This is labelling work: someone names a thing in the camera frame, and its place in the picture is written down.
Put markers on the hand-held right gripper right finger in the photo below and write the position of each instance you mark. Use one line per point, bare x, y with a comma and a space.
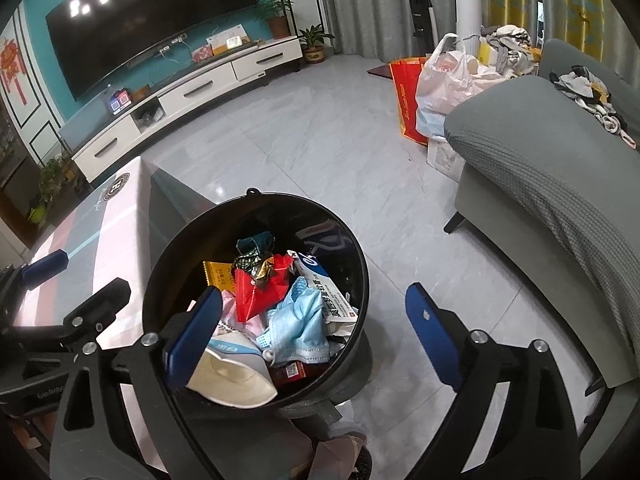
432, 337

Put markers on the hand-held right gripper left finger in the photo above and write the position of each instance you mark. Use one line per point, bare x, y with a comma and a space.
195, 342

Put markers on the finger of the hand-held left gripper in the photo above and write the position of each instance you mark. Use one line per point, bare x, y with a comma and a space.
105, 305
45, 266

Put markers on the pink plastic bag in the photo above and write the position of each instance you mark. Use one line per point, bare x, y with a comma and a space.
240, 327

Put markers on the white pouch with blue stripe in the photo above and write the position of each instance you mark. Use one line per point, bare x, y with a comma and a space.
230, 380

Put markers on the yellow snack bag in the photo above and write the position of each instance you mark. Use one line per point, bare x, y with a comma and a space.
220, 275

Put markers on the red snack bag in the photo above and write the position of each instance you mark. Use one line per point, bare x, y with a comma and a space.
255, 295

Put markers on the red cigarette carton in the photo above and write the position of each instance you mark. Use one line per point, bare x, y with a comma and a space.
290, 372

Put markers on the blue face mask with loops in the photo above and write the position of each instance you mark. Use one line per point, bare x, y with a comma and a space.
300, 330

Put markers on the dark green foil packet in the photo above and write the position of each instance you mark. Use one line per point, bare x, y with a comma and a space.
255, 245

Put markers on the white medicine box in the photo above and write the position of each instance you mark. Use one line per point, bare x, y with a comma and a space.
325, 290

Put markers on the black trash bin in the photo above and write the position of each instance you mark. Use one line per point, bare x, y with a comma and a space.
325, 240

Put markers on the green basin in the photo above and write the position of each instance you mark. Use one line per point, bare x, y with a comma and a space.
37, 213

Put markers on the cluster of potted plants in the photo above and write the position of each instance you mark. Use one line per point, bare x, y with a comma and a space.
55, 175

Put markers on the person's pink fleece garment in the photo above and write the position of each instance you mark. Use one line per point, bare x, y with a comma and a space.
340, 455

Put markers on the red and blue box pair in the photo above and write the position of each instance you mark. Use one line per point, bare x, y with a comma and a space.
120, 102

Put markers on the white cardboard box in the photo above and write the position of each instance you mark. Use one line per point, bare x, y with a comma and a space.
442, 157

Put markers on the grey sofa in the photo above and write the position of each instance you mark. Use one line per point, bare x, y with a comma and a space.
540, 160

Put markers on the red paper bag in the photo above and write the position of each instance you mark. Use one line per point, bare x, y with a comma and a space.
407, 105

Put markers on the white television cabinet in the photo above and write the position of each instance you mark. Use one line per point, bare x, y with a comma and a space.
200, 85

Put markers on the white plastic shopping bag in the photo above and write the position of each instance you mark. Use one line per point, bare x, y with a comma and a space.
445, 80

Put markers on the large flat television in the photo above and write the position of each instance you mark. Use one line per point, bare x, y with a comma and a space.
150, 25

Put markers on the pink picture card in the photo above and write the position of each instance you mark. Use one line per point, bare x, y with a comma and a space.
202, 53

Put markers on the white and yellow box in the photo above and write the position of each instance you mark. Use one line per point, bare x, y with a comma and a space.
227, 39

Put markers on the pile of clothes on sofa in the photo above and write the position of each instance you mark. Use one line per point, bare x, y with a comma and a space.
585, 87

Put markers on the pile of patterned clothes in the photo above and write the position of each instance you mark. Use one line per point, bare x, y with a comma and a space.
510, 45

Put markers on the small potted plant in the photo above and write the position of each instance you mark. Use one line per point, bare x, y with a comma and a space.
315, 45

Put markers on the upright floor vacuum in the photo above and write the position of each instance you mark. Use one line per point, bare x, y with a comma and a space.
420, 20

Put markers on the white upright panel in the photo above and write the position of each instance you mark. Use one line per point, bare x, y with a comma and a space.
467, 15

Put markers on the tall potted plant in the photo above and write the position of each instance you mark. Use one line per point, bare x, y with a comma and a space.
275, 15

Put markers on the grey curtain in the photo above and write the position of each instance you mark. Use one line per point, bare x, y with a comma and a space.
360, 5

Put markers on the red knot wall decoration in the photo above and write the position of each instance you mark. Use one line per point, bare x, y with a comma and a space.
12, 67

